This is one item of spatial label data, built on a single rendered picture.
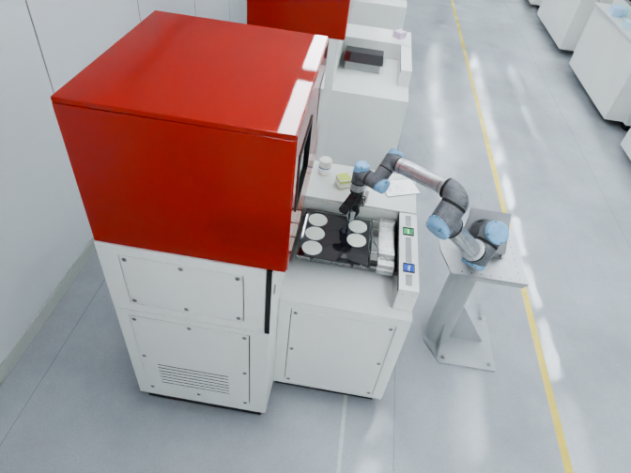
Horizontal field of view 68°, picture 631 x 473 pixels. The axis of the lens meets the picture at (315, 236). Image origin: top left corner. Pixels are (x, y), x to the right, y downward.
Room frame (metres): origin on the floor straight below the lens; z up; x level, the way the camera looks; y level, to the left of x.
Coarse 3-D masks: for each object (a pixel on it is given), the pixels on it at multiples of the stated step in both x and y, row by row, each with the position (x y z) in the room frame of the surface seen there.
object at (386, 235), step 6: (378, 228) 1.93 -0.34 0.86; (384, 228) 1.91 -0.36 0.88; (390, 228) 1.92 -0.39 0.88; (378, 234) 1.87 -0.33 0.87; (384, 234) 1.87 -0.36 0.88; (390, 234) 1.87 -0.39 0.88; (378, 240) 1.81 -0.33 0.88; (384, 240) 1.82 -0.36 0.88; (390, 240) 1.82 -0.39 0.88; (378, 246) 1.77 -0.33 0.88; (384, 246) 1.77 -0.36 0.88; (390, 246) 1.78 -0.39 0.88; (378, 258) 1.68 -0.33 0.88; (384, 258) 1.69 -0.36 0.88; (378, 270) 1.60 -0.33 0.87; (384, 270) 1.60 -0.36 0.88; (390, 270) 1.61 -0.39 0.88
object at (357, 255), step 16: (304, 224) 1.84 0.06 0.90; (336, 224) 1.87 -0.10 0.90; (368, 224) 1.90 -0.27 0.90; (304, 240) 1.72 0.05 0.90; (320, 240) 1.73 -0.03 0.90; (336, 240) 1.75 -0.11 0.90; (368, 240) 1.78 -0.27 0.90; (320, 256) 1.62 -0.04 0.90; (336, 256) 1.63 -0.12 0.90; (352, 256) 1.65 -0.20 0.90
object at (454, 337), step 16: (448, 288) 1.88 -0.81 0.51; (464, 288) 1.85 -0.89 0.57; (448, 304) 1.86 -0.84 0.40; (464, 304) 1.87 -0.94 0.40; (432, 320) 1.90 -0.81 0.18; (448, 320) 1.85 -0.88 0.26; (464, 320) 1.91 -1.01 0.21; (480, 320) 2.08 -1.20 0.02; (432, 336) 1.86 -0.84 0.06; (448, 336) 1.87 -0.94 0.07; (464, 336) 1.91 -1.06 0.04; (480, 336) 1.95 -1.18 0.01; (432, 352) 1.77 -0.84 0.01; (448, 352) 1.79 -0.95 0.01; (464, 352) 1.80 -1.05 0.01; (480, 352) 1.82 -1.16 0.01; (480, 368) 1.70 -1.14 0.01
